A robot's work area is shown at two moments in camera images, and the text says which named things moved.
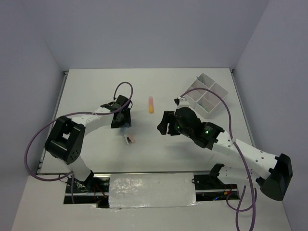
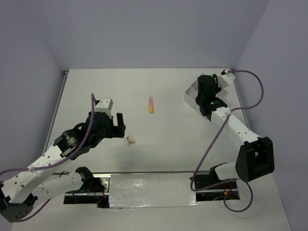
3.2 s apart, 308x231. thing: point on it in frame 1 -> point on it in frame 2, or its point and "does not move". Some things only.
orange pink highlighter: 150,104 does not move
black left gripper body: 125,121 -> 111,131
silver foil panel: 134,190 does not move
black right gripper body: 174,127 -> 215,78
